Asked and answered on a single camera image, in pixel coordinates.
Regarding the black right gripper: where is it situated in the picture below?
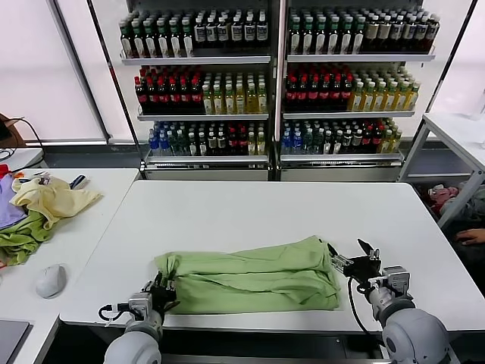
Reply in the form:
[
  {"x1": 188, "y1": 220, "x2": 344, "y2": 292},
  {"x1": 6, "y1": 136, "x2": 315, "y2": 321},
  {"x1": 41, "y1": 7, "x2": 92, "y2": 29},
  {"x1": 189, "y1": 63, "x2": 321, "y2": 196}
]
[{"x1": 327, "y1": 238, "x2": 382, "y2": 284}]

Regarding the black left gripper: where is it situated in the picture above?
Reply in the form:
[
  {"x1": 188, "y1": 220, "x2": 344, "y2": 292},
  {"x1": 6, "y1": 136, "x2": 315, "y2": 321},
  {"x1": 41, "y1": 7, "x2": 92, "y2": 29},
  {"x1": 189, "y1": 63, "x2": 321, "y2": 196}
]
[{"x1": 145, "y1": 269, "x2": 180, "y2": 311}]

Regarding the light green t-shirt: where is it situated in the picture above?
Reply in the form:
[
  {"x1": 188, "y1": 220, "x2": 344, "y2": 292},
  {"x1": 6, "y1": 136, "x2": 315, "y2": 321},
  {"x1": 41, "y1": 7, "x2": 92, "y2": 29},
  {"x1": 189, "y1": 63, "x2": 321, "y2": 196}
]
[{"x1": 154, "y1": 235, "x2": 342, "y2": 315}]

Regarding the pink clothes pile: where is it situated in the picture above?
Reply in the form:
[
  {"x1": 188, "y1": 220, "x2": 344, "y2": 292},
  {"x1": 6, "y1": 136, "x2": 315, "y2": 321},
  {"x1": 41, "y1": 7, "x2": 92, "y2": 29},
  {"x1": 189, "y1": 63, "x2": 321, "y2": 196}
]
[{"x1": 427, "y1": 184, "x2": 460, "y2": 213}]

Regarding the grey clothes pile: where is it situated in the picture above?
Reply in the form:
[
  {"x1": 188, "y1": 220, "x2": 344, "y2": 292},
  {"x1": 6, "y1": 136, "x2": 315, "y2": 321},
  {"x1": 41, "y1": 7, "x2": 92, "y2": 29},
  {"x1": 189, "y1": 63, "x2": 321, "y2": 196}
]
[{"x1": 440, "y1": 189, "x2": 485, "y2": 225}]

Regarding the person's bare hand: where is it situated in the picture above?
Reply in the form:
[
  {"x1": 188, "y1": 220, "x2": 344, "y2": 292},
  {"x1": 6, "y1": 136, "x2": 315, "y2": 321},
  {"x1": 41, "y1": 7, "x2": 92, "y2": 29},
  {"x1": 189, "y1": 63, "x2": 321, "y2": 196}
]
[{"x1": 454, "y1": 228, "x2": 485, "y2": 246}]

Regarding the white computer mouse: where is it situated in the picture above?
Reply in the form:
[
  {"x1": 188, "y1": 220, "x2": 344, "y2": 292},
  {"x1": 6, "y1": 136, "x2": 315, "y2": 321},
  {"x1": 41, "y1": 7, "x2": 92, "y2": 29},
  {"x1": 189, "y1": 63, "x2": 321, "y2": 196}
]
[{"x1": 36, "y1": 263, "x2": 70, "y2": 300}]

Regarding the white metal rack table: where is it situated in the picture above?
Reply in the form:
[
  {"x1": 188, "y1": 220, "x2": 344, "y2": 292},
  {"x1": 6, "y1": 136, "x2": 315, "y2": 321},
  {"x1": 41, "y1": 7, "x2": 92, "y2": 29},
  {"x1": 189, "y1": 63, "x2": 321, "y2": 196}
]
[{"x1": 397, "y1": 112, "x2": 485, "y2": 228}]

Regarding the pale yellow garment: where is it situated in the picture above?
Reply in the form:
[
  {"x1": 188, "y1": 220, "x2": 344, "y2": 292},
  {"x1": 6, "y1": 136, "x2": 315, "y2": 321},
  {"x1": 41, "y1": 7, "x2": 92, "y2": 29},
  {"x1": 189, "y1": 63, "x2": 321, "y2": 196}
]
[{"x1": 9, "y1": 176, "x2": 104, "y2": 231}]

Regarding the crumpled green garment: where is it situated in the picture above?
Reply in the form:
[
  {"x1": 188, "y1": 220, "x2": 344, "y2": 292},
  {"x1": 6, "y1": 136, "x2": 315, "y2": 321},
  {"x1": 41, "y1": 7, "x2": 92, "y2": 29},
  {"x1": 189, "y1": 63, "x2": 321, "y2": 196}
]
[{"x1": 0, "y1": 209, "x2": 55, "y2": 267}]

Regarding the yellow drink bottle green cap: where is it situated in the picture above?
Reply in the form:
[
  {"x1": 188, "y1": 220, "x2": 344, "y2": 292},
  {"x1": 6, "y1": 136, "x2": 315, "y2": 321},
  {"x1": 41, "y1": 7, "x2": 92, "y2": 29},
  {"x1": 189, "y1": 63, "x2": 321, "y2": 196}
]
[
  {"x1": 351, "y1": 81, "x2": 364, "y2": 111},
  {"x1": 408, "y1": 81, "x2": 421, "y2": 111},
  {"x1": 374, "y1": 81, "x2": 386, "y2": 111},
  {"x1": 385, "y1": 81, "x2": 398, "y2": 111},
  {"x1": 396, "y1": 81, "x2": 409, "y2": 111},
  {"x1": 362, "y1": 81, "x2": 375, "y2": 111}
]

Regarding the cola bottle red cap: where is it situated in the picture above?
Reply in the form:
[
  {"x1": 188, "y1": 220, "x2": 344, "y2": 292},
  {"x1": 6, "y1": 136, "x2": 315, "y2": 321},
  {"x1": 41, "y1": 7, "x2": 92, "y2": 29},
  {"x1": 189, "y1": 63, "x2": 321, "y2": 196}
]
[
  {"x1": 189, "y1": 77, "x2": 202, "y2": 113},
  {"x1": 167, "y1": 77, "x2": 179, "y2": 113},
  {"x1": 177, "y1": 77, "x2": 190, "y2": 113},
  {"x1": 285, "y1": 75, "x2": 297, "y2": 111},
  {"x1": 318, "y1": 75, "x2": 331, "y2": 111},
  {"x1": 156, "y1": 77, "x2": 168, "y2": 113},
  {"x1": 330, "y1": 75, "x2": 343, "y2": 111},
  {"x1": 145, "y1": 77, "x2": 158, "y2": 113},
  {"x1": 307, "y1": 75, "x2": 320, "y2": 111},
  {"x1": 296, "y1": 75, "x2": 308, "y2": 111},
  {"x1": 134, "y1": 75, "x2": 147, "y2": 113},
  {"x1": 341, "y1": 75, "x2": 353, "y2": 111}
]

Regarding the grey laptop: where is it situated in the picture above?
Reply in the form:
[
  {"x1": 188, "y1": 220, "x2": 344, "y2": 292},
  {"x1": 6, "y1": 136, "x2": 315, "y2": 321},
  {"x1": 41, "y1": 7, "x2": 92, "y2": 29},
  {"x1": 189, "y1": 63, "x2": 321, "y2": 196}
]
[{"x1": 0, "y1": 318, "x2": 31, "y2": 364}]

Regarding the lilac purple garment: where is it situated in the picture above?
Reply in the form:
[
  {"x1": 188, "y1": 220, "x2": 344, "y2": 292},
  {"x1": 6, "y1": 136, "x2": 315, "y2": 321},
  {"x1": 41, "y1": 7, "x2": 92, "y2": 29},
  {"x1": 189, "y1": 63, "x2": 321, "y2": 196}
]
[{"x1": 0, "y1": 177, "x2": 30, "y2": 231}]

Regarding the drinks shelf unit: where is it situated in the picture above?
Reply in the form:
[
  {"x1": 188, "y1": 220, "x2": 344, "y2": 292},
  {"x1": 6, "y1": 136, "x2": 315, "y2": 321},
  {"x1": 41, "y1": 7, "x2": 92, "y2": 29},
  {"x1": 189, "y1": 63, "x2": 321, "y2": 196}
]
[
  {"x1": 277, "y1": 0, "x2": 442, "y2": 182},
  {"x1": 118, "y1": 0, "x2": 278, "y2": 181}
]

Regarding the brown cardboard box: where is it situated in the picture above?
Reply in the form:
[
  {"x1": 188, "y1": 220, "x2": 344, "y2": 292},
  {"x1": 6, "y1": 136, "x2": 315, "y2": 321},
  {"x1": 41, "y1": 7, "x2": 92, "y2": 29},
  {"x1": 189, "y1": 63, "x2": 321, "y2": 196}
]
[{"x1": 0, "y1": 111, "x2": 26, "y2": 147}]

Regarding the dark bottle green cap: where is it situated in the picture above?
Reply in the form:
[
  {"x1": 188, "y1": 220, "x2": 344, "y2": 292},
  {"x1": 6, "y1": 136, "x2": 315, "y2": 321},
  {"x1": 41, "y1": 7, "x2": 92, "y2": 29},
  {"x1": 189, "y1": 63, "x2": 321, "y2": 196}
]
[
  {"x1": 156, "y1": 17, "x2": 170, "y2": 57},
  {"x1": 301, "y1": 15, "x2": 314, "y2": 55},
  {"x1": 352, "y1": 15, "x2": 365, "y2": 54},
  {"x1": 339, "y1": 15, "x2": 352, "y2": 55},
  {"x1": 119, "y1": 19, "x2": 133, "y2": 57},
  {"x1": 289, "y1": 15, "x2": 302, "y2": 55},
  {"x1": 327, "y1": 15, "x2": 340, "y2": 55},
  {"x1": 132, "y1": 19, "x2": 146, "y2": 57},
  {"x1": 168, "y1": 17, "x2": 182, "y2": 57},
  {"x1": 180, "y1": 17, "x2": 194, "y2": 56},
  {"x1": 314, "y1": 15, "x2": 327, "y2": 55},
  {"x1": 144, "y1": 18, "x2": 158, "y2": 57}
]

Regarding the brown bottle beige label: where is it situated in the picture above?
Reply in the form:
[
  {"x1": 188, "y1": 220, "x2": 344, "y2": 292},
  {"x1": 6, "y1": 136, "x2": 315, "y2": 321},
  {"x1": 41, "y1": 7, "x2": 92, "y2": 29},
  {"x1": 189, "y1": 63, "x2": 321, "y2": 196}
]
[
  {"x1": 426, "y1": 14, "x2": 441, "y2": 53},
  {"x1": 414, "y1": 14, "x2": 427, "y2": 53},
  {"x1": 377, "y1": 14, "x2": 392, "y2": 53},
  {"x1": 365, "y1": 14, "x2": 379, "y2": 53},
  {"x1": 402, "y1": 14, "x2": 415, "y2": 53},
  {"x1": 390, "y1": 14, "x2": 404, "y2": 53}
]

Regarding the grey window mullion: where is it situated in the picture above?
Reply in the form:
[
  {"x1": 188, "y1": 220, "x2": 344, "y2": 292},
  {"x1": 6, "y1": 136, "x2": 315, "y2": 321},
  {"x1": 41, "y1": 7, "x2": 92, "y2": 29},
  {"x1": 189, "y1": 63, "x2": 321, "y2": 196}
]
[{"x1": 47, "y1": 0, "x2": 114, "y2": 144}]

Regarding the black bottle white label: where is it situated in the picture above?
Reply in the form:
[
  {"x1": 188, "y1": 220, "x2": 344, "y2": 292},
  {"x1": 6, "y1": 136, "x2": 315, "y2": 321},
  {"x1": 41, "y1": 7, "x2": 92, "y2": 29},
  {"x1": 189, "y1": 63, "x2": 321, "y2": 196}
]
[
  {"x1": 230, "y1": 14, "x2": 243, "y2": 49},
  {"x1": 255, "y1": 13, "x2": 269, "y2": 49},
  {"x1": 242, "y1": 14, "x2": 256, "y2": 49},
  {"x1": 205, "y1": 15, "x2": 218, "y2": 49},
  {"x1": 193, "y1": 15, "x2": 206, "y2": 49},
  {"x1": 217, "y1": 15, "x2": 230, "y2": 49}
]

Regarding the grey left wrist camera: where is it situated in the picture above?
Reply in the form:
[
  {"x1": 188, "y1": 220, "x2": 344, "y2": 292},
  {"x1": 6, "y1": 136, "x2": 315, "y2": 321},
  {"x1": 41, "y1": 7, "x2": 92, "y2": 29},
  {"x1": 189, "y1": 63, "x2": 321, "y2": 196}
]
[{"x1": 127, "y1": 291, "x2": 152, "y2": 322}]

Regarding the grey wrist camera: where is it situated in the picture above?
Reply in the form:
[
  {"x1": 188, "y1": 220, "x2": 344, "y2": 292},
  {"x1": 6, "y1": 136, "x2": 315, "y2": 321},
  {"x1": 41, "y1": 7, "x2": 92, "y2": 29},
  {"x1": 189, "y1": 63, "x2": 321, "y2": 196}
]
[
  {"x1": 382, "y1": 266, "x2": 411, "y2": 295},
  {"x1": 127, "y1": 291, "x2": 152, "y2": 322}
]

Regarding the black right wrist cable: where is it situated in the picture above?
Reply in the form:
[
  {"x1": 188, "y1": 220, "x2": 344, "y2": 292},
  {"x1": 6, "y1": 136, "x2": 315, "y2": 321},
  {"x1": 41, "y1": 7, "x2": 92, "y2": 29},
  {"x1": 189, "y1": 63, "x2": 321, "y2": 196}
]
[{"x1": 346, "y1": 278, "x2": 383, "y2": 337}]

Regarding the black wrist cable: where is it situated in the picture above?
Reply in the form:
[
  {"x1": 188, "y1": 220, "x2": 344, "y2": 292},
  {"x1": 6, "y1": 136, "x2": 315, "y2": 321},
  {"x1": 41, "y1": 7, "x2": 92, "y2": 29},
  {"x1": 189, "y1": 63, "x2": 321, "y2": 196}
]
[
  {"x1": 99, "y1": 303, "x2": 132, "y2": 327},
  {"x1": 346, "y1": 278, "x2": 383, "y2": 337}
]

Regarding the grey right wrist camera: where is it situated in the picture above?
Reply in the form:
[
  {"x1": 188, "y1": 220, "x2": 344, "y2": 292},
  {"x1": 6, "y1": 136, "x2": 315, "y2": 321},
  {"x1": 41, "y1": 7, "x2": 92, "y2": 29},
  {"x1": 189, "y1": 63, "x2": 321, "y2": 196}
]
[{"x1": 382, "y1": 266, "x2": 411, "y2": 295}]

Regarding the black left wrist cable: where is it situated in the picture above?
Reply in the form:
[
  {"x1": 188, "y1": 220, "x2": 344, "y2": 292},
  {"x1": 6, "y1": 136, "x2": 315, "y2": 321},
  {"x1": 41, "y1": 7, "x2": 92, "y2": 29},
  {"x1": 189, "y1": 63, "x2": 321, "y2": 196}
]
[{"x1": 99, "y1": 303, "x2": 132, "y2": 327}]

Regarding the black power cable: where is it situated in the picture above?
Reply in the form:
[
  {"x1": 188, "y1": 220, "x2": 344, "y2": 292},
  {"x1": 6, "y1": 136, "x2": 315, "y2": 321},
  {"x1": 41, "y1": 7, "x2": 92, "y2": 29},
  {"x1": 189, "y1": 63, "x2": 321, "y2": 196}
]
[{"x1": 14, "y1": 117, "x2": 45, "y2": 168}]

